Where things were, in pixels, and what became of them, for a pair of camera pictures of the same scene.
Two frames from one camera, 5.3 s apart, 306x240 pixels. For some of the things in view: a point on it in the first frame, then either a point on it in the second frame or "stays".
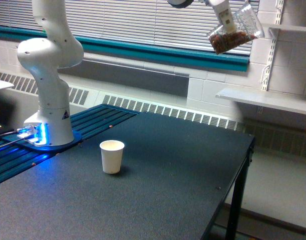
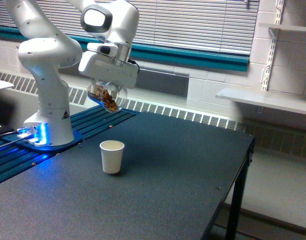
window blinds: [153, 21] stays
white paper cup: [112, 152] stays
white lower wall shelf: [297, 103] stays
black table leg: [232, 230] stays
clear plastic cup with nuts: [248, 27] to [112, 95]
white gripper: [220, 5] to [102, 62]
